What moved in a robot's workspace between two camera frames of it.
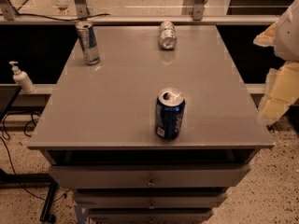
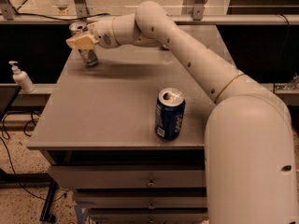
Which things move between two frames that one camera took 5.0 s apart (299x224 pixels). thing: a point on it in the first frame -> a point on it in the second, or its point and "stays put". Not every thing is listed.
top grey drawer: x=149 y=175 stays put
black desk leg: x=15 y=179 stays put
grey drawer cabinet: x=96 y=127 stays put
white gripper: x=289 y=35 -> x=104 y=34
